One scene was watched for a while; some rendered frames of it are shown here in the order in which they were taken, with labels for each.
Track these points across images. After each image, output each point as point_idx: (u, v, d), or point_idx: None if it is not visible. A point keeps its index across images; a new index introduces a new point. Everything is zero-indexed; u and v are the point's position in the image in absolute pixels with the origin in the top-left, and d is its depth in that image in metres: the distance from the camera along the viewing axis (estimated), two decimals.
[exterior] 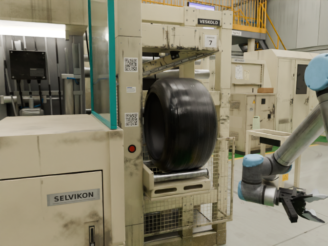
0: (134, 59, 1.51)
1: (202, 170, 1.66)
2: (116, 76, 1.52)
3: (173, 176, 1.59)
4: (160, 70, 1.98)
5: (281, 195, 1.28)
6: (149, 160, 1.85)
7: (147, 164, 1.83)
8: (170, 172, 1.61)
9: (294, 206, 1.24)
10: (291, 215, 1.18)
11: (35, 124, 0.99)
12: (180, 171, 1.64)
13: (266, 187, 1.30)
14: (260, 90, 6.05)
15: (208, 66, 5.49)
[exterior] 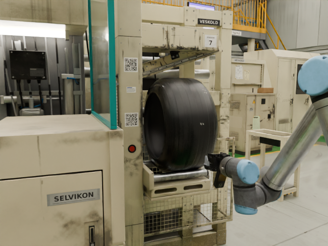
0: (134, 59, 1.51)
1: (202, 176, 1.66)
2: (116, 76, 1.52)
3: None
4: (160, 70, 1.98)
5: None
6: (150, 166, 1.84)
7: None
8: (172, 177, 1.59)
9: None
10: (223, 186, 1.36)
11: (35, 124, 0.99)
12: (182, 174, 1.61)
13: None
14: (260, 90, 6.05)
15: (208, 66, 5.49)
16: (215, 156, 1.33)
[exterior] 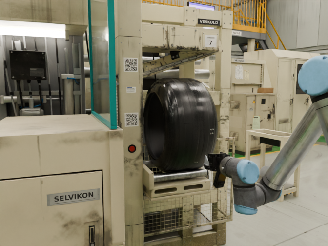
0: (134, 59, 1.51)
1: None
2: (116, 76, 1.52)
3: (171, 172, 1.62)
4: (160, 70, 1.98)
5: None
6: None
7: (146, 160, 1.86)
8: None
9: None
10: (223, 186, 1.35)
11: (35, 124, 0.99)
12: None
13: None
14: (260, 90, 6.05)
15: (208, 66, 5.49)
16: (215, 156, 1.33)
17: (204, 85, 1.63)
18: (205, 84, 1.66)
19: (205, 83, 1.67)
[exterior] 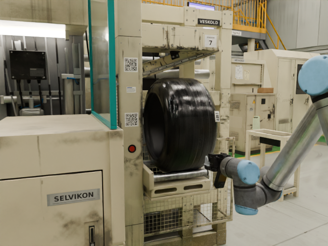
0: (134, 59, 1.51)
1: (202, 169, 1.66)
2: (116, 76, 1.52)
3: (173, 176, 1.59)
4: (160, 70, 1.98)
5: None
6: (149, 160, 1.85)
7: (147, 164, 1.83)
8: (170, 172, 1.61)
9: None
10: (223, 186, 1.35)
11: (35, 124, 0.99)
12: (180, 171, 1.64)
13: None
14: (260, 90, 6.05)
15: (208, 66, 5.49)
16: (215, 157, 1.33)
17: (216, 118, 1.52)
18: (218, 112, 1.54)
19: (218, 111, 1.55)
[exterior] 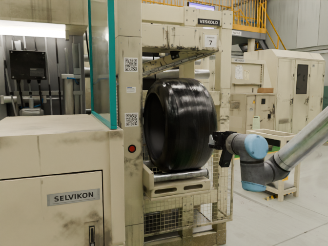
0: (134, 59, 1.51)
1: (203, 174, 1.65)
2: (116, 76, 1.52)
3: (173, 179, 1.60)
4: (160, 70, 1.98)
5: None
6: (150, 163, 1.84)
7: (147, 167, 1.84)
8: (172, 174, 1.59)
9: None
10: (229, 165, 1.30)
11: (35, 124, 0.99)
12: (181, 171, 1.62)
13: None
14: (260, 90, 6.05)
15: (208, 66, 5.49)
16: (220, 134, 1.28)
17: None
18: None
19: (220, 131, 1.54)
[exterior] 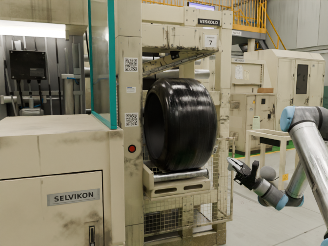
0: (134, 59, 1.51)
1: None
2: (116, 76, 1.52)
3: None
4: (160, 70, 1.98)
5: (254, 183, 1.53)
6: None
7: None
8: (171, 179, 1.61)
9: (249, 171, 1.54)
10: (257, 166, 1.47)
11: (35, 124, 0.99)
12: (181, 178, 1.62)
13: (262, 195, 1.50)
14: (260, 90, 6.05)
15: (208, 66, 5.49)
16: None
17: (213, 152, 1.57)
18: (217, 146, 1.57)
19: (218, 145, 1.57)
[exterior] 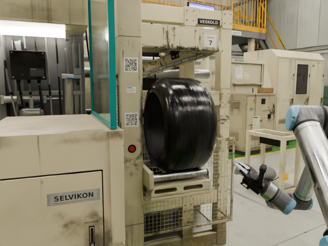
0: (134, 59, 1.51)
1: None
2: (116, 76, 1.52)
3: None
4: (160, 70, 1.98)
5: (261, 187, 1.52)
6: None
7: None
8: (171, 179, 1.61)
9: (256, 175, 1.52)
10: (264, 170, 1.45)
11: (35, 124, 0.99)
12: (181, 178, 1.62)
13: (269, 199, 1.49)
14: (260, 90, 6.05)
15: (208, 66, 5.49)
16: None
17: (212, 152, 1.57)
18: (215, 145, 1.58)
19: (216, 144, 1.58)
